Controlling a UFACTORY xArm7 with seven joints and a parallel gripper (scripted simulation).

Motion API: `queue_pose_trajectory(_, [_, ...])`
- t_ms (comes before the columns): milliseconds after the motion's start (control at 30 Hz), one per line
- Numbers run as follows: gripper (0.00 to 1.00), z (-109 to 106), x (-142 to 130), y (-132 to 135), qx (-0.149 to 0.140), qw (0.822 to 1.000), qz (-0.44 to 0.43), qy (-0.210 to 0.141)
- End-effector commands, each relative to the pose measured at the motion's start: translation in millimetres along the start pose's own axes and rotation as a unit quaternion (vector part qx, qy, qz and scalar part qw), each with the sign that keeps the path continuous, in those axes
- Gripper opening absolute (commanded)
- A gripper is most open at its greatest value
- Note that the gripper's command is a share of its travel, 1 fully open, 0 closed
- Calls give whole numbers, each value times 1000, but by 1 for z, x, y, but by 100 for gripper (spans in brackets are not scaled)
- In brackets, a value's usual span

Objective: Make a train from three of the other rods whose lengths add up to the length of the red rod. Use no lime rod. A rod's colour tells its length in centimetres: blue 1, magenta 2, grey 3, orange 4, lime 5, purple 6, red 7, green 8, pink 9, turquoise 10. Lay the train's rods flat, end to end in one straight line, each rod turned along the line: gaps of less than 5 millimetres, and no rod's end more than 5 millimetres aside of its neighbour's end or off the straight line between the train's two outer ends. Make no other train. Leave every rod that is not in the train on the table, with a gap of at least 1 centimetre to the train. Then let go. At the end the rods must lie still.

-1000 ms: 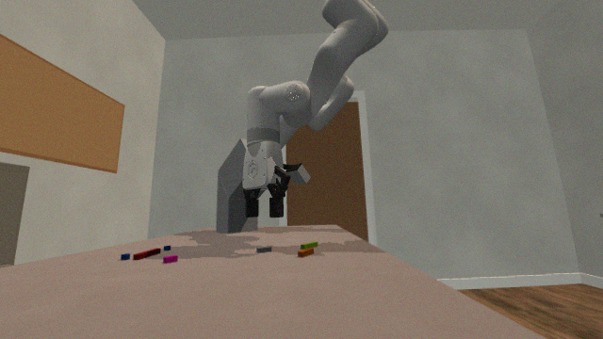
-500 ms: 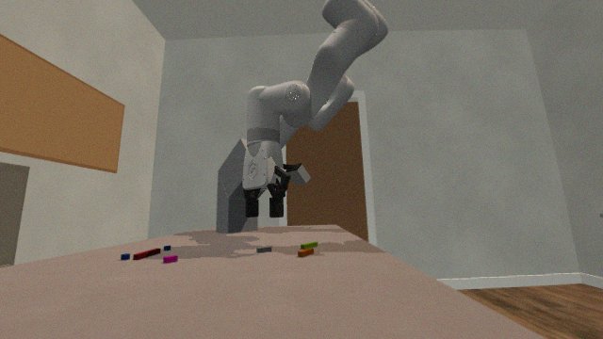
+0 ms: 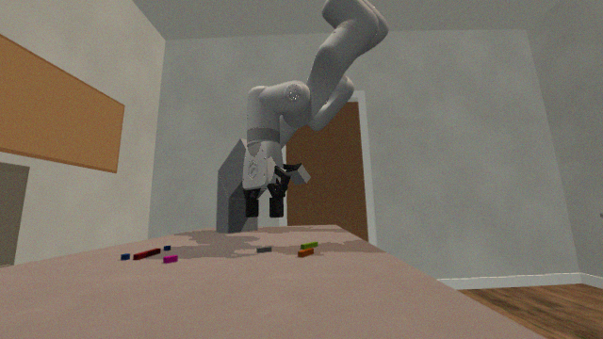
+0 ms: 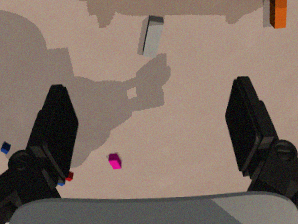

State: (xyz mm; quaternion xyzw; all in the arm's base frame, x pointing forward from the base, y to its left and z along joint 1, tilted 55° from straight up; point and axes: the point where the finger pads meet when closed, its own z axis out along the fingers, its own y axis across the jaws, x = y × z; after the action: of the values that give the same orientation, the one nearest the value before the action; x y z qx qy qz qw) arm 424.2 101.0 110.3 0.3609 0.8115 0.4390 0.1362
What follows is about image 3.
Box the red rod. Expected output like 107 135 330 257
133 249 161 260

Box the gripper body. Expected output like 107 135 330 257
242 139 284 190

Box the magenta rod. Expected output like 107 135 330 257
163 255 178 264

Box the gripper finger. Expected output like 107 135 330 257
267 166 290 218
243 188 261 218

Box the lime green rod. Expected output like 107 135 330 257
301 242 318 250

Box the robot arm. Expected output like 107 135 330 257
247 0 388 149

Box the orange rod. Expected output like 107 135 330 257
298 248 314 257

